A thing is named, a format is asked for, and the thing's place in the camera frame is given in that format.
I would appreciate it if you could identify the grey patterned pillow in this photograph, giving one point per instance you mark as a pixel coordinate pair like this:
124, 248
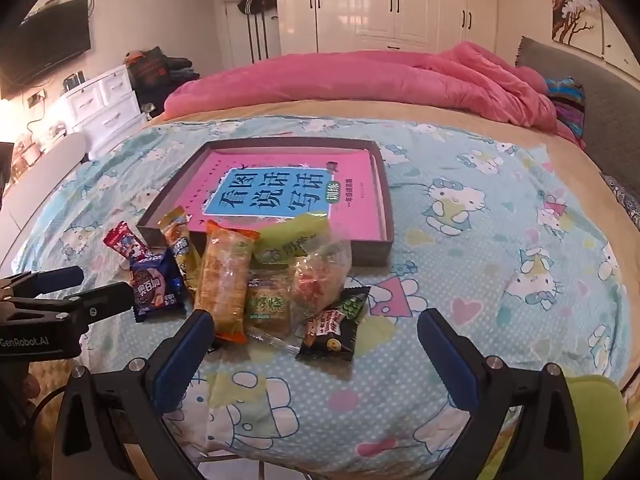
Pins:
625, 197

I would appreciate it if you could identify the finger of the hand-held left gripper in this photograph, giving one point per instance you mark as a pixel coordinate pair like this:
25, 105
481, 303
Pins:
107, 297
60, 279

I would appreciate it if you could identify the colourful striped pillow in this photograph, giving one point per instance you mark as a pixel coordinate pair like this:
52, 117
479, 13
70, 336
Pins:
567, 105

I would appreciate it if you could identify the pile of dark clothes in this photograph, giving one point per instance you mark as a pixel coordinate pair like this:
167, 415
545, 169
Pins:
180, 67

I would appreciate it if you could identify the green label pastry packet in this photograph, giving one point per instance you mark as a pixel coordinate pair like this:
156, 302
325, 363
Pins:
267, 307

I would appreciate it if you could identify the black bag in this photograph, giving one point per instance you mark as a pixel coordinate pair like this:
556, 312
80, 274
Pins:
152, 67

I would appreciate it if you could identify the tan bedsheet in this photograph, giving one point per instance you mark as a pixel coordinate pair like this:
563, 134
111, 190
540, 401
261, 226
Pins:
575, 165

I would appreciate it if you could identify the wall power socket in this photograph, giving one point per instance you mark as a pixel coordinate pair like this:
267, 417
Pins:
37, 99

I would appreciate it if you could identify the lime green cloth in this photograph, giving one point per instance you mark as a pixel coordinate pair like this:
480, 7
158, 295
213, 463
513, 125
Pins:
597, 410

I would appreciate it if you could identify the long orange snack packet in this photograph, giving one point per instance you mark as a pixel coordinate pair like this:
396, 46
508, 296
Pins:
225, 280

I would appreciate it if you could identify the black wall television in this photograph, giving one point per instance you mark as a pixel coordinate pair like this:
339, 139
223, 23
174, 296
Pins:
45, 50

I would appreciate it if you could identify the floral wall painting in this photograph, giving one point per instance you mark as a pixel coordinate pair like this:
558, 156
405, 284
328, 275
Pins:
570, 5

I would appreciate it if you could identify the grey headboard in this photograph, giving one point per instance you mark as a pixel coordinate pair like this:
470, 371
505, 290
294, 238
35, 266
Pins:
610, 110

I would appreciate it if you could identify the red snack packet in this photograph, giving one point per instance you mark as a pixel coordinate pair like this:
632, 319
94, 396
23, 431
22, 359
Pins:
120, 240

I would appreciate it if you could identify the pink book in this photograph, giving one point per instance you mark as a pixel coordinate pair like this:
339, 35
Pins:
215, 180

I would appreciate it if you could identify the dark brown shallow box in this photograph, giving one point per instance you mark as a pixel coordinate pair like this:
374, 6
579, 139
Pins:
372, 255

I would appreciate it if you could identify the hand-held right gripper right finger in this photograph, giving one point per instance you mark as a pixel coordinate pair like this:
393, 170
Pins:
447, 360

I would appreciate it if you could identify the blue snack packet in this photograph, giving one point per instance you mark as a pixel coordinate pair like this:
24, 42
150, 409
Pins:
152, 285

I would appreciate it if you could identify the light green snack packet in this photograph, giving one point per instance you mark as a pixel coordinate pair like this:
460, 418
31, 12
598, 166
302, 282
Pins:
285, 245

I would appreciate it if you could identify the white wardrobe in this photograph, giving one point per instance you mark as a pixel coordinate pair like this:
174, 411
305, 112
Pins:
400, 0

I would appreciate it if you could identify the pink quilt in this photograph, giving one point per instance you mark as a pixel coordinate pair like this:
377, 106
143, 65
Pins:
350, 80

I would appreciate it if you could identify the yellow snack packet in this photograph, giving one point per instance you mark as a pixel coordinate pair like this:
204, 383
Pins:
180, 245

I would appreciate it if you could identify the black green snack packet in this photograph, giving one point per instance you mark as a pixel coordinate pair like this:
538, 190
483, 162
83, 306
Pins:
330, 332

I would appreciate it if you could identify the clear red candy packet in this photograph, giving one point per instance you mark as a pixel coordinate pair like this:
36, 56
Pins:
315, 280

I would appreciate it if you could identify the white drawer cabinet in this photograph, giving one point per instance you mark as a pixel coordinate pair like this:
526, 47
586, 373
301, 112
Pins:
105, 105

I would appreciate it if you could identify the cartoon cat printed blanket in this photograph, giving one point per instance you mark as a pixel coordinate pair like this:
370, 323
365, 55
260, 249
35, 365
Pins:
475, 285

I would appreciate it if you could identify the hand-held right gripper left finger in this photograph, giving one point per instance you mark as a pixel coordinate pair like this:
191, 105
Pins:
185, 355

